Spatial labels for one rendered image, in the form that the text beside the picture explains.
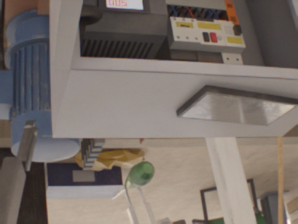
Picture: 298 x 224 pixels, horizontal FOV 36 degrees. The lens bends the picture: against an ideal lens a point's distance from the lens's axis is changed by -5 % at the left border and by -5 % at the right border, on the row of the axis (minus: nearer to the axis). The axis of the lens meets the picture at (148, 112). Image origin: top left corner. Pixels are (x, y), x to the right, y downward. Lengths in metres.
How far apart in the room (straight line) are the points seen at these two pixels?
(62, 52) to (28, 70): 0.90
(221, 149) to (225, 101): 0.63
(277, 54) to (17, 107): 0.79
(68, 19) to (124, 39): 0.20
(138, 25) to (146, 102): 0.10
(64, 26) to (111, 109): 0.20
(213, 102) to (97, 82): 0.16
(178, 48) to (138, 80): 0.18
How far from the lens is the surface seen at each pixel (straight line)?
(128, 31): 0.64
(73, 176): 3.52
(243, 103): 0.67
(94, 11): 0.55
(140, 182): 0.55
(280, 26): 0.88
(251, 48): 0.90
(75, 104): 0.63
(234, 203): 1.23
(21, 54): 1.46
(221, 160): 1.26
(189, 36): 0.74
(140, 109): 0.66
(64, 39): 0.49
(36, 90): 1.37
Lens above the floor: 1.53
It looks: 24 degrees down
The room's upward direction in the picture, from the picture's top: 172 degrees clockwise
